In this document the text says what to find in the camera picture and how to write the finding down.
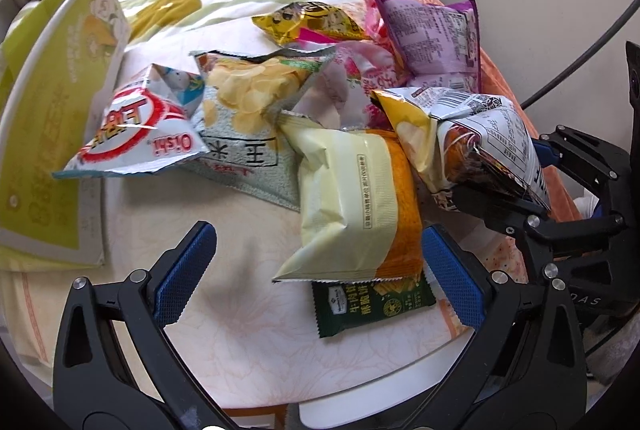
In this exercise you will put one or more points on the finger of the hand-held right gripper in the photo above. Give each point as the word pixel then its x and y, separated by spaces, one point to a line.
pixel 547 152
pixel 500 210

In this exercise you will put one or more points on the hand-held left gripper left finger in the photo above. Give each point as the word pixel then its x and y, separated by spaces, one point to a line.
pixel 185 270

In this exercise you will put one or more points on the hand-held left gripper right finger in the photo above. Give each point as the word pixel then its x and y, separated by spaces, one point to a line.
pixel 450 280

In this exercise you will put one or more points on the yellow silver snack packet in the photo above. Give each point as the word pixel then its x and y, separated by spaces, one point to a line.
pixel 475 135

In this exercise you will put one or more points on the dark green snack packet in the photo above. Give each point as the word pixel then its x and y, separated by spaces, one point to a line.
pixel 370 305

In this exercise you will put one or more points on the pale yellow orange snack packet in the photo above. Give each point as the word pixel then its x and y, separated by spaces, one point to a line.
pixel 340 190

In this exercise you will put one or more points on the red white snack packet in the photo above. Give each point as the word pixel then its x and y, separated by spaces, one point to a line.
pixel 135 125

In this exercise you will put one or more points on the large purple snack packet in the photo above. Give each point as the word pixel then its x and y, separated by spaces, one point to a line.
pixel 430 35

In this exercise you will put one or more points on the light green chips packet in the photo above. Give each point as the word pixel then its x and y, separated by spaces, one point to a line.
pixel 240 95

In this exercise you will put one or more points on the pink white snack packet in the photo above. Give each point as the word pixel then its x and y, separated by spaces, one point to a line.
pixel 350 80

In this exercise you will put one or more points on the green cardboard box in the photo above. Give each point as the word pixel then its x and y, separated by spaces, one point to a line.
pixel 45 110

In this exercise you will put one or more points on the cream floral tablecloth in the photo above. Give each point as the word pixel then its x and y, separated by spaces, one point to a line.
pixel 225 310

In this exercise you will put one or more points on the small yellow snack packet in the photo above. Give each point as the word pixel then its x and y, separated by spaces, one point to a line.
pixel 310 22

